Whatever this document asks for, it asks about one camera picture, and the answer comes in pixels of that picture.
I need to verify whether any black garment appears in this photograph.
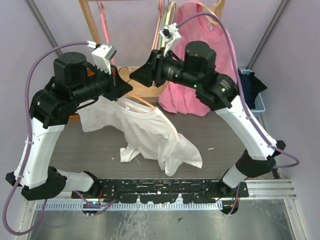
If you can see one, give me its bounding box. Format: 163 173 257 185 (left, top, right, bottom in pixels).
249 72 268 98

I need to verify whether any green hanger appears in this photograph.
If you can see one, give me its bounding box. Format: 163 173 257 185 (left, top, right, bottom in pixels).
156 0 171 50

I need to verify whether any blue plastic basket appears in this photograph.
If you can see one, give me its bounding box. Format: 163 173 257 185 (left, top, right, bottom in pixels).
240 69 266 118

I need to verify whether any orange hanger with metal hook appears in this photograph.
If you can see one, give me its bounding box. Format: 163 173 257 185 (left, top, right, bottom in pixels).
118 66 156 110

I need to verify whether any pink t shirt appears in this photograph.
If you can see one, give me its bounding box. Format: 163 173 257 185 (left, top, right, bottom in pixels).
158 15 237 117

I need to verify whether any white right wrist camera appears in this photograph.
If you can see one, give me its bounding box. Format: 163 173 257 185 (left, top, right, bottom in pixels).
159 23 182 56

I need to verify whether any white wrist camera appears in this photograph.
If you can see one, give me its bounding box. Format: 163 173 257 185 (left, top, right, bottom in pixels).
159 23 182 56
87 41 117 75

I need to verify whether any wooden clothes rack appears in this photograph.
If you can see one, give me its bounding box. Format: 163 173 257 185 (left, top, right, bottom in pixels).
78 0 226 101

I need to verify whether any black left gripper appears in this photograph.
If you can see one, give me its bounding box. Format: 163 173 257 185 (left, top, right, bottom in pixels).
72 61 133 104

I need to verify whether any white t shirt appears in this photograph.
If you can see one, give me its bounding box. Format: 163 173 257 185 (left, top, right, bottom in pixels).
78 96 203 176

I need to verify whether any light pink hanger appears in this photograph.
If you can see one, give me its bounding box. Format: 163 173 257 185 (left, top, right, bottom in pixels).
151 0 165 50

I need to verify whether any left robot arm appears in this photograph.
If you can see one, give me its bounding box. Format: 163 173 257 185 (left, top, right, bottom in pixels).
5 52 133 201

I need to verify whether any yellow hanger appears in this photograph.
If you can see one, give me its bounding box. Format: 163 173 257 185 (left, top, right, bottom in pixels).
163 1 177 48

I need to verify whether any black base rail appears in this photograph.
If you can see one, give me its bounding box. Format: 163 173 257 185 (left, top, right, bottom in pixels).
71 179 249 214

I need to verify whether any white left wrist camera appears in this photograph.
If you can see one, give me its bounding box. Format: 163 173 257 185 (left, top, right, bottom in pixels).
87 41 117 75

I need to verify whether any dark navy garment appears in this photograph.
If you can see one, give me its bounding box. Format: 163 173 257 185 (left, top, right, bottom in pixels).
237 69 256 110

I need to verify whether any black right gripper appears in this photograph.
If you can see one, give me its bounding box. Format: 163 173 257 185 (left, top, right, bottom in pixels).
128 46 201 90

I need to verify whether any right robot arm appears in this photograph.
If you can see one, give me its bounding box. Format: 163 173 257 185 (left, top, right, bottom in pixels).
129 41 286 197

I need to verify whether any natural wood hanger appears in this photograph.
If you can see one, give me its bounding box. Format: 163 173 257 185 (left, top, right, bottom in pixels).
197 0 227 34

